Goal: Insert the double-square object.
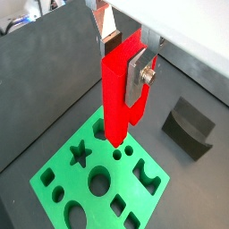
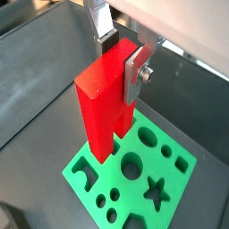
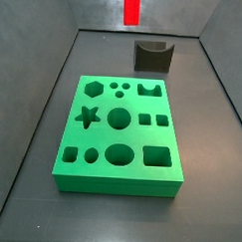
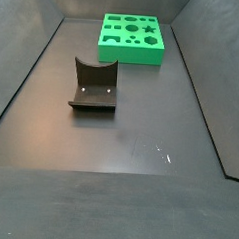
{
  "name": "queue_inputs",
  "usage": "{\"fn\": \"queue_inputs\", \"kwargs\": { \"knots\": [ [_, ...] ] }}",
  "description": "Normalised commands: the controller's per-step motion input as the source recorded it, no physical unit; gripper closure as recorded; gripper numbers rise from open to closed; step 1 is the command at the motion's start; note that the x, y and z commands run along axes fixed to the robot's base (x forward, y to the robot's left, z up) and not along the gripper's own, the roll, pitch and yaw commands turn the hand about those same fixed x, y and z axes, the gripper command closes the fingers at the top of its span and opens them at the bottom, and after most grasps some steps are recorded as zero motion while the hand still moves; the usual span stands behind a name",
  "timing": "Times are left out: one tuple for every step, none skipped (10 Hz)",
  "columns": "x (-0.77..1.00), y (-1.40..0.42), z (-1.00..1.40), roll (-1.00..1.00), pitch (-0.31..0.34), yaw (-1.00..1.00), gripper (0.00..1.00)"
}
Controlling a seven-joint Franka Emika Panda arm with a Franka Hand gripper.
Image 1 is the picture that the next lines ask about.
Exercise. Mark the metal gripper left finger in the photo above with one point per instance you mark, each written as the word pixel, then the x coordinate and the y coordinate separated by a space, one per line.
pixel 108 37

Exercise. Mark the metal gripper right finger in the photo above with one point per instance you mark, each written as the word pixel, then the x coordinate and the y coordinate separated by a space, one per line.
pixel 140 70

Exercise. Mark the red double-square peg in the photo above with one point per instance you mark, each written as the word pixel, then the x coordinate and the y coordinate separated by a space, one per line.
pixel 114 68

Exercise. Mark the black curved holder block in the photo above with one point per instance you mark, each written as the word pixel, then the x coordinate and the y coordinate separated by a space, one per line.
pixel 189 129

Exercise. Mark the green shape-sorting board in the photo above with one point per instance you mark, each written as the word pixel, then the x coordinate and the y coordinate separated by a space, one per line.
pixel 116 188

